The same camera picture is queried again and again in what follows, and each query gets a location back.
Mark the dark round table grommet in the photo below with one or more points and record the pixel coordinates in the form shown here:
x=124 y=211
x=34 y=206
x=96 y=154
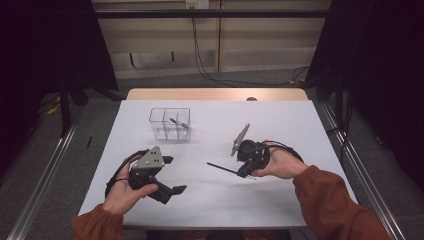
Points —
x=251 y=99

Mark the small black floor stick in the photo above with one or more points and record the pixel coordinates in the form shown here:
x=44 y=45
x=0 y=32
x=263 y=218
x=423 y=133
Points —
x=89 y=142

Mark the dark curtain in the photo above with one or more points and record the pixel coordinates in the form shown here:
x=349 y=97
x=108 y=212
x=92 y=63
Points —
x=383 y=66
x=43 y=50

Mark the thin black makeup brush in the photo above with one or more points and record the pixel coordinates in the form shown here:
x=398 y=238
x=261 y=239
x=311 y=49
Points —
x=221 y=168

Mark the person's right hand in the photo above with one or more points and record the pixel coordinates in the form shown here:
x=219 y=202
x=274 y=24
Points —
x=283 y=165

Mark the vertical wall trim strip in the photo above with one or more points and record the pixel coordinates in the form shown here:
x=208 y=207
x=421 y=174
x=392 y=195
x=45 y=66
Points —
x=219 y=36

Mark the black metal stand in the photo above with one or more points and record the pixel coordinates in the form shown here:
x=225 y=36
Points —
x=65 y=106

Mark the black horizontal bar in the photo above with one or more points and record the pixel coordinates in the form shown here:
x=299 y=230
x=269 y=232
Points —
x=213 y=14

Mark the person's left hand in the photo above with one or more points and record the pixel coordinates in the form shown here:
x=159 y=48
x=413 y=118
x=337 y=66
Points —
x=123 y=196

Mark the clear plastic organizer box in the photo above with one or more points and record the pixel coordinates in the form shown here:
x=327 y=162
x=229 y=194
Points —
x=160 y=131

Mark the aluminium floor rail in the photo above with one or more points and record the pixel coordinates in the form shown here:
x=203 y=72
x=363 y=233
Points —
x=363 y=166
x=43 y=180

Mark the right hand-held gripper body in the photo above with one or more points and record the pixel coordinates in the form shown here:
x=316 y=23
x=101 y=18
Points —
x=255 y=155

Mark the white wall socket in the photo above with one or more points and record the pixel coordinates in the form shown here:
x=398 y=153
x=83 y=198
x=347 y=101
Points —
x=197 y=3

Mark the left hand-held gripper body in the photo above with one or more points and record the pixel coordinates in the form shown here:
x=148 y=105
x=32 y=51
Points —
x=150 y=160

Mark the white table sheet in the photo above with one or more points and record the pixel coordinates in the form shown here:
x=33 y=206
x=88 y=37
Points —
x=220 y=206

